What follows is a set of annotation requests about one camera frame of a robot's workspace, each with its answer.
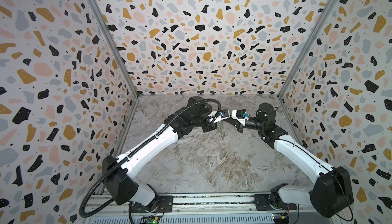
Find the right electronics board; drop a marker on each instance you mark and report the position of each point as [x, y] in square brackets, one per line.
[281, 218]

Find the corner aluminium profile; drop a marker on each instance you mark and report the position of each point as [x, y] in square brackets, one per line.
[327, 11]
[111, 44]

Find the translucent keyring tag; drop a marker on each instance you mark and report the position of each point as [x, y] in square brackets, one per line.
[221, 130]

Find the aluminium mounting rail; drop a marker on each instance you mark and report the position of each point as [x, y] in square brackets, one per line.
[210, 208]

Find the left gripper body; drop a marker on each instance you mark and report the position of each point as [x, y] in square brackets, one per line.
[203, 122]

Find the electronics board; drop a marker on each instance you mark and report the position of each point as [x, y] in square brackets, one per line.
[281, 218]
[152, 220]

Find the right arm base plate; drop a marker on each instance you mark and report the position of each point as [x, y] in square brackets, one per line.
[271, 202]

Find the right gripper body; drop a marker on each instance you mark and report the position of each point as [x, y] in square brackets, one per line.
[239, 124]

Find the right corner aluminium profile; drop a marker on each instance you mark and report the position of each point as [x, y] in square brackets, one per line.
[327, 11]

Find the left electronics board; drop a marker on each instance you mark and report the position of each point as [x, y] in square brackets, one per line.
[152, 220]

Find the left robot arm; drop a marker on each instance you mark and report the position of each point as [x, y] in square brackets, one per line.
[121, 170]

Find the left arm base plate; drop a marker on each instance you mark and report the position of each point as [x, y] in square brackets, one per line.
[162, 203]

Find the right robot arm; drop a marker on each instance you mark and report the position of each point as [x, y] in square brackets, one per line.
[331, 192]

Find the left corner aluminium profile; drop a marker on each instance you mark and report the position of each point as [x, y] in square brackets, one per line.
[111, 44]

